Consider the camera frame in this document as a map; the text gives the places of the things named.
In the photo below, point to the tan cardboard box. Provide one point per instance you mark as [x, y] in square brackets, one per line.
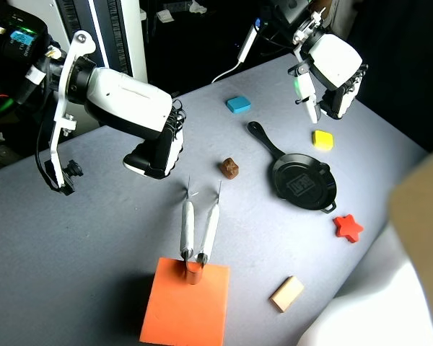
[422, 223]

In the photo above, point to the blue block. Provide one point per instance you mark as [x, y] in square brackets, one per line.
[239, 104]

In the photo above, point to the small white box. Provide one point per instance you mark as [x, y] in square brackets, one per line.
[165, 16]

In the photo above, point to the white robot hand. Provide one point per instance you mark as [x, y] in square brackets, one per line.
[335, 61]
[130, 101]

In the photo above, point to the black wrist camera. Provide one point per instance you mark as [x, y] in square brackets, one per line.
[70, 173]

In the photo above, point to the black toy frying pan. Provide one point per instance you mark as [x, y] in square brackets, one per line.
[303, 184]

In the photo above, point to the small brown rock-like block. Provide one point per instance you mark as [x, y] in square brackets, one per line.
[229, 167]

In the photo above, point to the person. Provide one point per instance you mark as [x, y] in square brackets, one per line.
[337, 14]

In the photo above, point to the large orange foam block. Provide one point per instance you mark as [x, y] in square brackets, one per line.
[184, 313]

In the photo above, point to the white crumpled item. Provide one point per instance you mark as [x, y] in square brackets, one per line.
[197, 7]

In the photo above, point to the grey table cloth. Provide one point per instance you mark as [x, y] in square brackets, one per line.
[94, 252]

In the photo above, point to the wooden rectangular block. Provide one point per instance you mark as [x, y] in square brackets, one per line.
[287, 293]

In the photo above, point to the red star block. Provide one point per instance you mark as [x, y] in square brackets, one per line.
[347, 227]

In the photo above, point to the white power strip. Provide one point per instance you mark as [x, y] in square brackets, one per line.
[247, 43]

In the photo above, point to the yellow block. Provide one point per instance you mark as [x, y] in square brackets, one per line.
[323, 140]

